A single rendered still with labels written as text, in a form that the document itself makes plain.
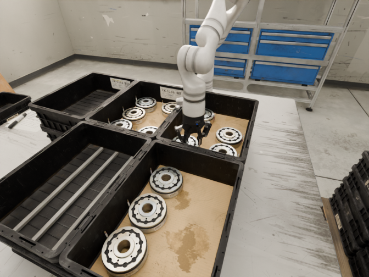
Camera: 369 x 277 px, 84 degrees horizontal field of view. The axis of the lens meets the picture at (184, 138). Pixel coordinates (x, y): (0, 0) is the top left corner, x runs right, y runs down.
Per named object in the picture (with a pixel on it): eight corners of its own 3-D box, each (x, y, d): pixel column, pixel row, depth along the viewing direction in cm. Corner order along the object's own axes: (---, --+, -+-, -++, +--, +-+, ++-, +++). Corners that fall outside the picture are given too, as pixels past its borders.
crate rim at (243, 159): (244, 167, 61) (245, 162, 59) (154, 143, 69) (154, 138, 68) (258, 104, 89) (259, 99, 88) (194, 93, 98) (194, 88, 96)
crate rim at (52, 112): (93, 75, 115) (92, 71, 114) (139, 83, 107) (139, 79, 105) (28, 109, 86) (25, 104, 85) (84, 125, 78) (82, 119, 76)
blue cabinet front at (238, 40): (189, 71, 275) (189, 24, 240) (243, 77, 260) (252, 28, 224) (188, 72, 273) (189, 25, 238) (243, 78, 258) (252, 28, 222)
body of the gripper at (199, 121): (184, 117, 65) (184, 140, 71) (209, 113, 66) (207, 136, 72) (178, 105, 70) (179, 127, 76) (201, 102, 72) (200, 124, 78)
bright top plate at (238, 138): (240, 146, 76) (240, 145, 75) (213, 140, 78) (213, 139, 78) (243, 131, 83) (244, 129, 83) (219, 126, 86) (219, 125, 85)
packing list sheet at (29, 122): (48, 98, 137) (47, 97, 137) (77, 103, 132) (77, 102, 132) (1, 125, 113) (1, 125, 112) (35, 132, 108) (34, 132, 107)
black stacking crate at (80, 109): (98, 91, 121) (92, 72, 114) (141, 100, 113) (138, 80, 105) (39, 127, 92) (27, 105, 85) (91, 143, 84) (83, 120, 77)
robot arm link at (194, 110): (199, 99, 75) (199, 83, 71) (210, 115, 67) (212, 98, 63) (174, 102, 73) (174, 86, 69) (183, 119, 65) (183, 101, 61)
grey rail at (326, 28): (184, 22, 246) (184, 17, 243) (342, 31, 210) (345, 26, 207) (181, 23, 239) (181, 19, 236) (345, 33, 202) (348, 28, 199)
